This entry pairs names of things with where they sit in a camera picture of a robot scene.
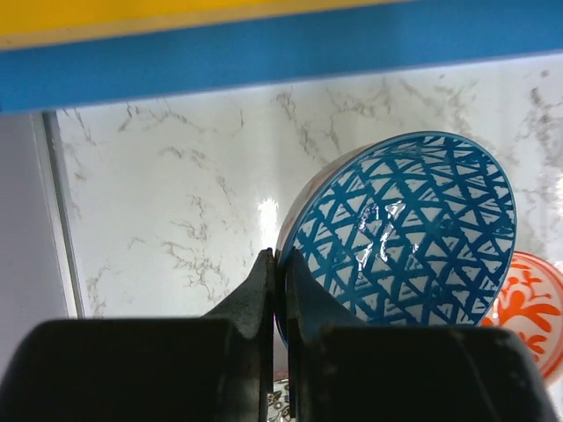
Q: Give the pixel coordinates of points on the orange floral bowl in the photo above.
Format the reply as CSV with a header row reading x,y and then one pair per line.
x,y
530,305

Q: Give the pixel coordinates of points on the grey floral bowl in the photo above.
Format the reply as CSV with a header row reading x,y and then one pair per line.
x,y
278,407

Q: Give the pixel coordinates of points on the blue shelf unit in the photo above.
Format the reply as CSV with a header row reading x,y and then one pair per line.
x,y
329,43

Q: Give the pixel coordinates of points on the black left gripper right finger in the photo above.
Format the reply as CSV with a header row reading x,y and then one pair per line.
x,y
342,369

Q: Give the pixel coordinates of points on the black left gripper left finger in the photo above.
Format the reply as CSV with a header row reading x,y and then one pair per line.
x,y
215,367

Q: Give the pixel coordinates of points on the blue triangle pattern bowl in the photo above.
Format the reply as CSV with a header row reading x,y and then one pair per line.
x,y
418,229

